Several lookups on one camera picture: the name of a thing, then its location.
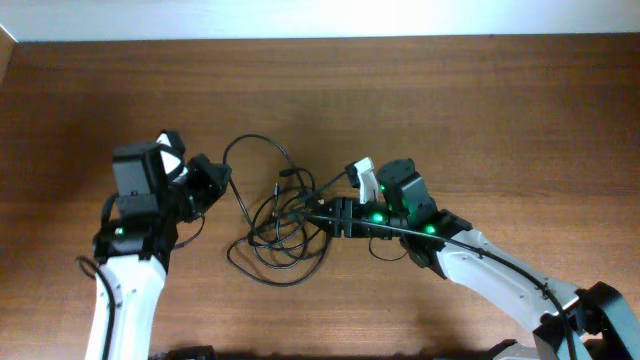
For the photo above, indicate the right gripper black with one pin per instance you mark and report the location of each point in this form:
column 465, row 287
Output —
column 341, row 206

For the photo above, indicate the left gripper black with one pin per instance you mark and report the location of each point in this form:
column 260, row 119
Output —
column 200, row 168

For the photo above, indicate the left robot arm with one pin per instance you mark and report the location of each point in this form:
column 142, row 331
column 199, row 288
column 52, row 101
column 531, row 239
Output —
column 138, row 252

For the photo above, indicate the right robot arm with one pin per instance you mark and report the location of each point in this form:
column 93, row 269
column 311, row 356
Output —
column 603, row 320

